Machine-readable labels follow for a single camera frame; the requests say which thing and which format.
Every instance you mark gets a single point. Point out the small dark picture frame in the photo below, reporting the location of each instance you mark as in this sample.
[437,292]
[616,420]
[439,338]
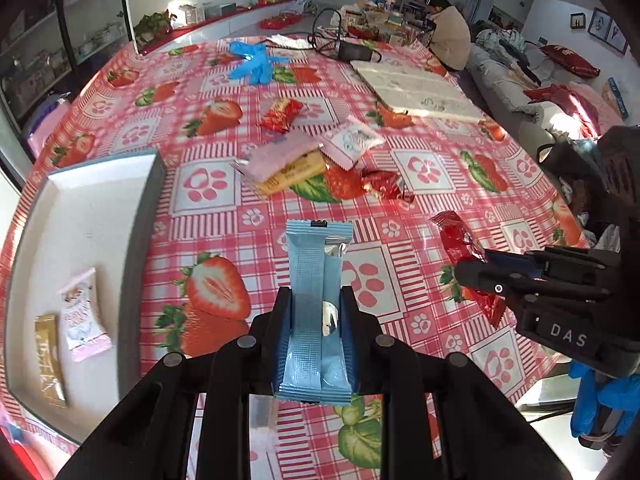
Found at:
[578,21]

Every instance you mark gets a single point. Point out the black power box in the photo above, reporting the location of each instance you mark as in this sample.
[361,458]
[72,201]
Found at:
[355,50]

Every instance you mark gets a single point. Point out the red blanket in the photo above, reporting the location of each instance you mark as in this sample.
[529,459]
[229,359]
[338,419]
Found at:
[575,107]

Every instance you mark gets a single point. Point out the pile of clothes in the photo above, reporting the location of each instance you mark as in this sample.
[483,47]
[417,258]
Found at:
[500,45]

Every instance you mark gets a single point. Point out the grey shallow box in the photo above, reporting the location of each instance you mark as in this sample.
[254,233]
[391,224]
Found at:
[90,220]

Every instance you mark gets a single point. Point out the gold snack packet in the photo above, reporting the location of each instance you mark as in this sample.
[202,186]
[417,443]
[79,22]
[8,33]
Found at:
[49,360]

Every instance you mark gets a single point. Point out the red cushion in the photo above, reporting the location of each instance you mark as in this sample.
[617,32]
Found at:
[570,60]

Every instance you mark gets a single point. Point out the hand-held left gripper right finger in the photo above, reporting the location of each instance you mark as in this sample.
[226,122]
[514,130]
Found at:
[350,340]

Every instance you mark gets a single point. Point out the glass display cabinet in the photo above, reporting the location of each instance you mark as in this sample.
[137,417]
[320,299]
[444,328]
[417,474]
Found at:
[55,40]

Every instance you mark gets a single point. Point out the person's right hand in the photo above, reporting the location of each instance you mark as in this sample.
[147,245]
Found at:
[620,395]

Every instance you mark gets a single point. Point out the strawberry print checked tablecloth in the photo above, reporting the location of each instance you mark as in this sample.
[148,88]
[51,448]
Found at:
[200,185]

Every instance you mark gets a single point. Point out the red basket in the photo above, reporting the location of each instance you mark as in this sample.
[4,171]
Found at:
[280,21]

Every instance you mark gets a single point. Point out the tall light picture frame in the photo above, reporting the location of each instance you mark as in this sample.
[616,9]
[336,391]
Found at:
[619,39]

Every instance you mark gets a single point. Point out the yellow snack packet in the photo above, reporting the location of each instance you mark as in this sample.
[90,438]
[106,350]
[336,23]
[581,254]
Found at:
[295,172]

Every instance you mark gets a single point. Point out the blue flat box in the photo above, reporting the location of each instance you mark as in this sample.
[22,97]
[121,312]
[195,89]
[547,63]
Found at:
[617,97]

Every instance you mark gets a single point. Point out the green potted plant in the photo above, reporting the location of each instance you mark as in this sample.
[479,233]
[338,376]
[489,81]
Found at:
[152,25]

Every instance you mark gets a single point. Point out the white cartoon folding board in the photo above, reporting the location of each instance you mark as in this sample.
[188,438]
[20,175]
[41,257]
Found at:
[415,90]

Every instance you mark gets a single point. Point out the white crumpled paper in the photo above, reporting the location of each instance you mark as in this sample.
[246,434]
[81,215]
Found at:
[287,41]

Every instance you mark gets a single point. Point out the crinkled red candy packet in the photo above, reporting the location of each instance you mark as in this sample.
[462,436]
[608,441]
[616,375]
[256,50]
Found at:
[385,182]

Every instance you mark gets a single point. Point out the white square snack packet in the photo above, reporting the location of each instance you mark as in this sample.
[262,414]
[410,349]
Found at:
[350,141]

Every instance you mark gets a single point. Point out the black bag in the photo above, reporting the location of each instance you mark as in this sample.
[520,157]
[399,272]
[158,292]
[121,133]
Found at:
[570,165]

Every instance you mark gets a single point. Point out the grey sofa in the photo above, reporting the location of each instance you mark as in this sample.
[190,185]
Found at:
[500,90]

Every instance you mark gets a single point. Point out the beige sofa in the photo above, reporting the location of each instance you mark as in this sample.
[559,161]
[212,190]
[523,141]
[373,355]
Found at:
[532,135]

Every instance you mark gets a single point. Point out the shiny red snack packet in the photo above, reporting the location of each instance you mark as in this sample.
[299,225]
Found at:
[457,237]

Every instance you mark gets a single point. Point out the white red-topped media console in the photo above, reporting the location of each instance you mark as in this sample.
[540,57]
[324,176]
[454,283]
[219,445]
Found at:
[220,22]

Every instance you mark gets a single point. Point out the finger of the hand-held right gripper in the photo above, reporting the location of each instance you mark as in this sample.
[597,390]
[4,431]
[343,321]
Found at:
[515,262]
[480,275]

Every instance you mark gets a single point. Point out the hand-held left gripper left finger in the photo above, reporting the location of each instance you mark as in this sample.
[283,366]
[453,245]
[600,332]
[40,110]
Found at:
[286,317]

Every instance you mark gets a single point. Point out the light blue snack packet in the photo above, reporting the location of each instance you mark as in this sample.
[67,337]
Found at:
[307,310]

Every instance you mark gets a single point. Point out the pink and white snack packet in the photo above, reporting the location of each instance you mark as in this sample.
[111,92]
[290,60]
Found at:
[82,315]

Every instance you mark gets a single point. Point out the red snack packet cream label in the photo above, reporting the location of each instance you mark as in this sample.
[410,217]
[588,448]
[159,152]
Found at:
[277,116]

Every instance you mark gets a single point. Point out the crumpled blue disposable gloves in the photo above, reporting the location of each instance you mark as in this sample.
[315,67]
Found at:
[252,62]

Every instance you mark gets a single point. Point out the plain pink snack packet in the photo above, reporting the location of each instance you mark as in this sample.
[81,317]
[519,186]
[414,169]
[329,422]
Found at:
[280,152]

